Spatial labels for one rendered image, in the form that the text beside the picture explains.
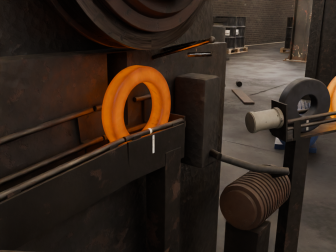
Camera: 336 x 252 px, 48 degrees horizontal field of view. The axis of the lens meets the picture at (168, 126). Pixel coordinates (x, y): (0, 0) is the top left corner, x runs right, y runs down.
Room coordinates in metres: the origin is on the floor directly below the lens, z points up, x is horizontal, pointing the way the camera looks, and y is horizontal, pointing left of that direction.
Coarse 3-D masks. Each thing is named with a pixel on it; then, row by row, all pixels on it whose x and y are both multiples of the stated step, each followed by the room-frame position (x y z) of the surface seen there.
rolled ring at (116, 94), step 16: (112, 80) 0.75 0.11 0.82; (128, 80) 0.74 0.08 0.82; (144, 80) 0.78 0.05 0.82; (160, 80) 0.82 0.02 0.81; (112, 96) 0.72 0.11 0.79; (160, 96) 0.83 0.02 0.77; (112, 112) 0.71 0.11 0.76; (160, 112) 0.83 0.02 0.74; (112, 128) 0.71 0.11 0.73; (144, 128) 0.82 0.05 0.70
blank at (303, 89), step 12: (288, 84) 1.06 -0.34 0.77; (300, 84) 1.04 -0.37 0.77; (312, 84) 1.05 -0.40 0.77; (324, 84) 1.06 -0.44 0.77; (288, 96) 1.03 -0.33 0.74; (300, 96) 1.04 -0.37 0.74; (312, 96) 1.06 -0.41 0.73; (324, 96) 1.06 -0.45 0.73; (288, 108) 1.03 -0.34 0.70; (312, 108) 1.07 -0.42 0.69; (324, 108) 1.06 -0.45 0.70; (312, 120) 1.05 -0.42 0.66
